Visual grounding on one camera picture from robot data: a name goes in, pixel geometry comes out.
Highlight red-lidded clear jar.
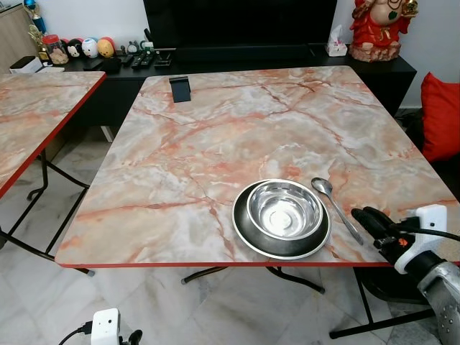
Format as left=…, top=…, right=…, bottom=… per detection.
left=42, top=34, right=69, bottom=66

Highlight black metal table frame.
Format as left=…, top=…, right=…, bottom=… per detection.
left=0, top=149, right=93, bottom=277
left=180, top=264, right=436, bottom=340

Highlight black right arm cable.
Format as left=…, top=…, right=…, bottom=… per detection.
left=392, top=224, right=460, bottom=242

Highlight white tissue box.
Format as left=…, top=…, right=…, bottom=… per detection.
left=326, top=25, right=349, bottom=58

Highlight white round toy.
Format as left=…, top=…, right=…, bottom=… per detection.
left=81, top=37, right=99, bottom=58

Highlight black TV console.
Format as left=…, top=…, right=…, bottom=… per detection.
left=11, top=45, right=418, bottom=137

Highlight red cushion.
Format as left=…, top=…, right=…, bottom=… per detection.
left=420, top=72, right=460, bottom=163

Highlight light wooden cabinet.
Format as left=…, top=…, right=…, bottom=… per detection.
left=0, top=4, right=37, bottom=74

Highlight dark steel-rimmed plate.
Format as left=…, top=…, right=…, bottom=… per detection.
left=232, top=178, right=332, bottom=260

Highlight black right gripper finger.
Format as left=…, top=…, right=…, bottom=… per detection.
left=352, top=209, right=392, bottom=244
left=363, top=207, right=397, bottom=229

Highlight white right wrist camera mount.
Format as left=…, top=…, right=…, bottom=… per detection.
left=394, top=205, right=448, bottom=274

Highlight white pen holder cup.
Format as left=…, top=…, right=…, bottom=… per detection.
left=141, top=29, right=155, bottom=52

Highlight orange round toy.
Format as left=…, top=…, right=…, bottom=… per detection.
left=97, top=37, right=116, bottom=58

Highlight gold and blue trophy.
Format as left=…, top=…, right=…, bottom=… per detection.
left=24, top=0, right=47, bottom=47

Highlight steel spoon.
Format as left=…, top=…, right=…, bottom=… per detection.
left=311, top=178, right=364, bottom=246

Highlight steel bowl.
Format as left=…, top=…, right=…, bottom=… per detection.
left=247, top=181, right=324, bottom=240

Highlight black television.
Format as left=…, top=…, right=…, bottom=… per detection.
left=143, top=0, right=339, bottom=52

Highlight black remote control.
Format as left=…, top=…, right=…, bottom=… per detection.
left=126, top=52, right=155, bottom=70

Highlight black phone stand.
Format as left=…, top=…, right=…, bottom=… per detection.
left=170, top=75, right=192, bottom=104

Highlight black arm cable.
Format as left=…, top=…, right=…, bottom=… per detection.
left=57, top=322, right=94, bottom=345
left=392, top=224, right=460, bottom=242

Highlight red fortune god figurine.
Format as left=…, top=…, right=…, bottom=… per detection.
left=350, top=0, right=420, bottom=63

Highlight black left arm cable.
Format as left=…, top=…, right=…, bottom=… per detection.
left=57, top=322, right=94, bottom=345

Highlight white flat box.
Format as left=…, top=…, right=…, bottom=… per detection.
left=9, top=55, right=44, bottom=75

